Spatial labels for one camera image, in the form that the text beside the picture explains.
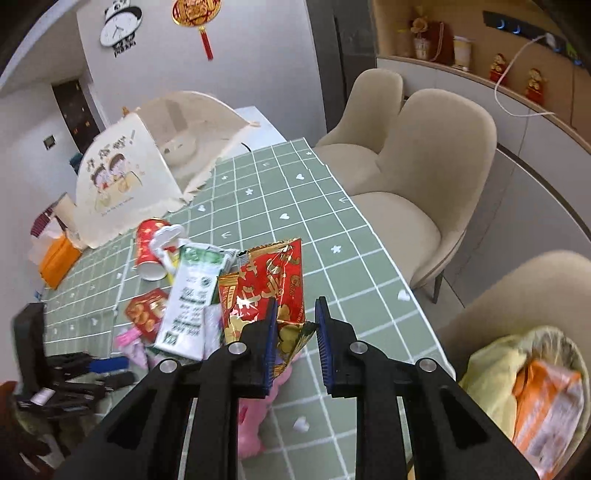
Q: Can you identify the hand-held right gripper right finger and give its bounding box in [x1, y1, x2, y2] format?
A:
[315, 295, 541, 480]

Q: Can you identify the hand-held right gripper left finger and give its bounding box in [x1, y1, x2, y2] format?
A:
[53, 298, 279, 480]

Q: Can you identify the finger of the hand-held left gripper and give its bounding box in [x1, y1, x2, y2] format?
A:
[60, 371, 137, 397]
[48, 353, 130, 376]

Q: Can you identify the red snack packet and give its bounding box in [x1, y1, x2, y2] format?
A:
[217, 237, 319, 384]

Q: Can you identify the trash bin with yellow liner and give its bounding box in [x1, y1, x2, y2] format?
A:
[459, 325, 591, 480]

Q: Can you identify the pink caterpillar toy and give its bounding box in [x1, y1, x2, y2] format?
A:
[237, 355, 297, 459]

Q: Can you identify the small red cookie packet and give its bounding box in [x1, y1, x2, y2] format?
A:
[124, 288, 170, 345]

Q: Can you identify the orange box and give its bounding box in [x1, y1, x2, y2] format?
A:
[39, 234, 84, 289]

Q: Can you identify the white green milk carton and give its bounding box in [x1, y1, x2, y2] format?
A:
[153, 243, 239, 362]

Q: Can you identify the dark red bag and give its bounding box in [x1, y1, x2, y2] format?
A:
[30, 208, 58, 240]

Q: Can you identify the red paper cup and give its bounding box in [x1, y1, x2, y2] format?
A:
[133, 218, 178, 281]

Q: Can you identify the beige paper carton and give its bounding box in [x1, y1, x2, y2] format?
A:
[52, 191, 80, 243]

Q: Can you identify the green checked tablecloth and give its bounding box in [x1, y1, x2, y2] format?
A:
[34, 138, 456, 480]

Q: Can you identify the yellow plastic bag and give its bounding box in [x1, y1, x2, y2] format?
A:
[459, 335, 536, 441]

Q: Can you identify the cream mesh food cover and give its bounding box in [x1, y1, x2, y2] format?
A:
[74, 91, 262, 250]

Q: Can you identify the beige upholstered chair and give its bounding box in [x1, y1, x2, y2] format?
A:
[348, 89, 498, 304]
[314, 68, 408, 163]
[438, 250, 591, 402]

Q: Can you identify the orange snack packet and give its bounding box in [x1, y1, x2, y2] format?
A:
[512, 359, 586, 479]

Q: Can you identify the dark door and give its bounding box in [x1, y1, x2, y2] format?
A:
[51, 79, 101, 154]

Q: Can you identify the cream lidded cup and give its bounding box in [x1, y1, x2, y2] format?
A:
[452, 35, 476, 71]

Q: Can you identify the dark red gift box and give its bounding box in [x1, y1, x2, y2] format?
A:
[429, 20, 456, 66]

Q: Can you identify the flower figurine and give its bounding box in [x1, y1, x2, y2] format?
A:
[410, 6, 434, 61]

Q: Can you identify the red gold figurine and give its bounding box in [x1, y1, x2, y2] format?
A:
[489, 54, 509, 87]
[525, 68, 549, 108]

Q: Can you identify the red gold hanging ornament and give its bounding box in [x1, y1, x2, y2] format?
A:
[171, 0, 223, 62]

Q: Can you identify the black power strip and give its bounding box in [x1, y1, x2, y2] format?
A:
[482, 11, 580, 64]

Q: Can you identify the panda wall clock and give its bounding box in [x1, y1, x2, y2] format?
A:
[99, 0, 142, 57]

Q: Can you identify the white charging cable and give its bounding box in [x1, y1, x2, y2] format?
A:
[494, 36, 557, 117]

